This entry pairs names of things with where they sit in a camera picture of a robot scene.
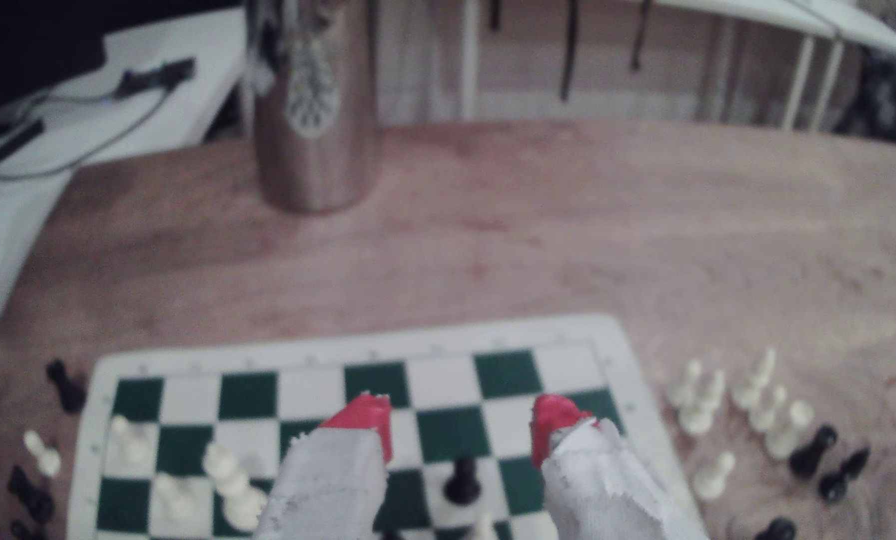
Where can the dark patterned cloth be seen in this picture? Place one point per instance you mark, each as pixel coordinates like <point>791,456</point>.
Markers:
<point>886,97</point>

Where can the white desk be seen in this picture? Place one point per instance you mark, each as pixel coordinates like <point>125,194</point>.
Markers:
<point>13,217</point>

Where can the black chess pawn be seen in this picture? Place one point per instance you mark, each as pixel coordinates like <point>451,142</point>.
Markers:
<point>463,484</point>

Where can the green and white chessboard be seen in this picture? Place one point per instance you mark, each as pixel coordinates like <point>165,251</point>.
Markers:
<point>448,382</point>

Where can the white chess pawn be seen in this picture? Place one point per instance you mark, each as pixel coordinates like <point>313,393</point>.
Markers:
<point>710,480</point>
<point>131,442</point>
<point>174,499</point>
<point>44,457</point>

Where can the white chess knight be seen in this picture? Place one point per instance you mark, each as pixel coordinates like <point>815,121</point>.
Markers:
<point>483,529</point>

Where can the white table with legs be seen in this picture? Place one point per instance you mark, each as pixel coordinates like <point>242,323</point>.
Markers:
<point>777,15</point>

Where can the black adapter plug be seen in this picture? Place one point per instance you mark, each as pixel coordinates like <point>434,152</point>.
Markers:
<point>155,77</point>

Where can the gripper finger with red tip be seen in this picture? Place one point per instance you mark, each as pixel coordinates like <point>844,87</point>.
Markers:
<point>598,487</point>
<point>328,480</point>

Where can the steel drinking tumbler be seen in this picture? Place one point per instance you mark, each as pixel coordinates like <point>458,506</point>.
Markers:
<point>316,150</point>

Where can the large white chess piece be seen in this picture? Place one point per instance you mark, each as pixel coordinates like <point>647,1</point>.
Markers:
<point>238,499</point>

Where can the black stick connector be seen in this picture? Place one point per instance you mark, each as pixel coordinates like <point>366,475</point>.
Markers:
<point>5,148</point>

